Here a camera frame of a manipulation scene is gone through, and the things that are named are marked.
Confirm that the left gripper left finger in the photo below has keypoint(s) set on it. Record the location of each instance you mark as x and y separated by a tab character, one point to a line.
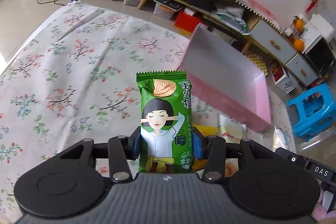
121	149

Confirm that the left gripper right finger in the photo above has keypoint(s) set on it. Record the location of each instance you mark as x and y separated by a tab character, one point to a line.
213	149

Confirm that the green chips snack packet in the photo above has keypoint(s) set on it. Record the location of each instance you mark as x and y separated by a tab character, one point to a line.
166	122

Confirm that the yellow snack packet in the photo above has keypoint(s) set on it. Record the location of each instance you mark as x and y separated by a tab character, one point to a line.
201	146

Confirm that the white cream snack packet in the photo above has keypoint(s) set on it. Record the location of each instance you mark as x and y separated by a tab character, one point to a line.
231	130

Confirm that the blue plastic stool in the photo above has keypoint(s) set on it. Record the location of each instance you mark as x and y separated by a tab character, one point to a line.
312	112

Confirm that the pink cardboard box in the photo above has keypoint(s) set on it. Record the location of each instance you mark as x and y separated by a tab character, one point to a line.
224	78

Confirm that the floral tablecloth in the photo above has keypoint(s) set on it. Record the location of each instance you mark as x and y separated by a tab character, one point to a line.
74	82

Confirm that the yellow egg tray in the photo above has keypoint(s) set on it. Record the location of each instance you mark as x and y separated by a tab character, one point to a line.
258	61

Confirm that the white storage box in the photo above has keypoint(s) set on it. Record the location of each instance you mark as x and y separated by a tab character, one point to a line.
282	78

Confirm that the black microwave oven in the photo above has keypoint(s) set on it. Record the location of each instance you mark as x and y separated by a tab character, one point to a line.
320	56

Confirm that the red box under cabinet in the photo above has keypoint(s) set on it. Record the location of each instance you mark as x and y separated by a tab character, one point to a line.
186	21

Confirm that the orange fruit lower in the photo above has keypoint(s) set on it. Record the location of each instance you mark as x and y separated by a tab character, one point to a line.
299	45

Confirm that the orange fruit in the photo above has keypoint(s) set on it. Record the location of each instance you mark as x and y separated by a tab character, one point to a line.
298	24
299	45

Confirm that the orange fruit upper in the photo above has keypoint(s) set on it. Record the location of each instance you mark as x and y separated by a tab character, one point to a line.
298	24

